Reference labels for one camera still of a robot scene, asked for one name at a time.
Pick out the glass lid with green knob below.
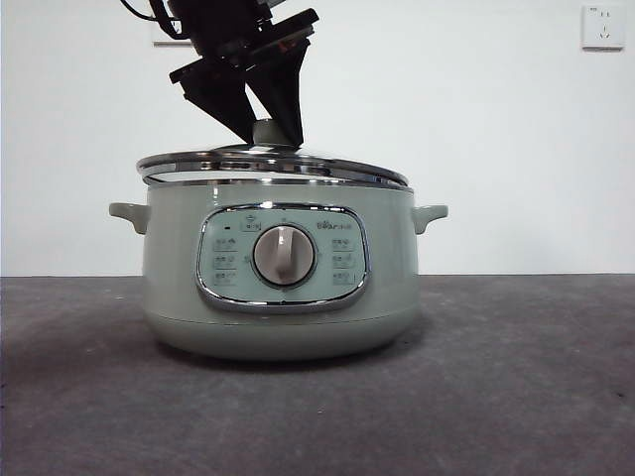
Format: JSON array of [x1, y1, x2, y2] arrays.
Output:
[[136, 117, 414, 192]]

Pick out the pale green electric cooking pot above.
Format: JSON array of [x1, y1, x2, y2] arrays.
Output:
[[108, 171, 450, 362]]

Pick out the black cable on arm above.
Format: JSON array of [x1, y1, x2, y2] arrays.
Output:
[[118, 0, 186, 40]]

